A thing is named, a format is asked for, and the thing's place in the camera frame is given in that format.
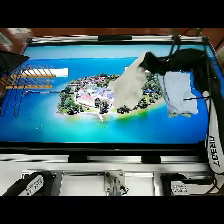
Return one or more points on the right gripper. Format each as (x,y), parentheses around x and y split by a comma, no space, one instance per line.
(154,63)

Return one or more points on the white shirt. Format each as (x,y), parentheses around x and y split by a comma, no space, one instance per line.
(128,86)

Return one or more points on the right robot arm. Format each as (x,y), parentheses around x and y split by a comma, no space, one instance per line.
(215,150)

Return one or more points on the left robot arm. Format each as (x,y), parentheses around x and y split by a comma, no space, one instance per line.
(10,61)

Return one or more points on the light blue folded garment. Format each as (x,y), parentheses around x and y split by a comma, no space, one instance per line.
(178,91)

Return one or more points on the silver frame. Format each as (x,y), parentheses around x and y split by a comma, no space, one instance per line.
(110,166)

